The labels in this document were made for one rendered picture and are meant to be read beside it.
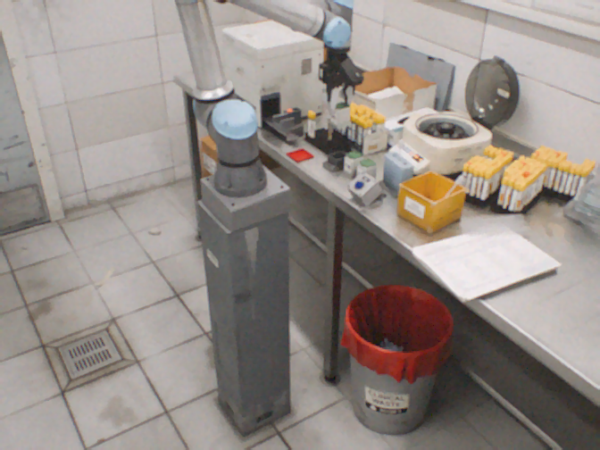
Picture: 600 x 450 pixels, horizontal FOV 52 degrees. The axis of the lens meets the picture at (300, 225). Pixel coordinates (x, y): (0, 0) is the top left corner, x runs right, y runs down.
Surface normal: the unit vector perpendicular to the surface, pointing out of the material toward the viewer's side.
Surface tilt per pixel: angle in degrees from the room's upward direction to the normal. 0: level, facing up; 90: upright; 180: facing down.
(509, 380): 0
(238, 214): 90
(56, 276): 0
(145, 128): 90
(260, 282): 90
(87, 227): 0
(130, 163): 90
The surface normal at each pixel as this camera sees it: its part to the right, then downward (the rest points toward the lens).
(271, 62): 0.54, 0.46
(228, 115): 0.04, -0.73
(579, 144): -0.84, 0.29
